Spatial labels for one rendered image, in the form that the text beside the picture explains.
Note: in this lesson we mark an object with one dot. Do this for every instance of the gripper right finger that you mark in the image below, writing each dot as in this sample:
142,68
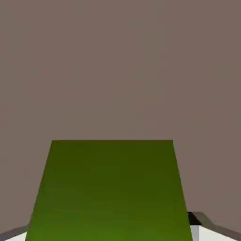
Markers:
209,230

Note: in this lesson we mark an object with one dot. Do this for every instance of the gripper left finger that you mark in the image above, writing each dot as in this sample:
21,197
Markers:
17,234

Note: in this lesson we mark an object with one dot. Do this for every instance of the small green cube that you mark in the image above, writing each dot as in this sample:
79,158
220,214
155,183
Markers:
111,190

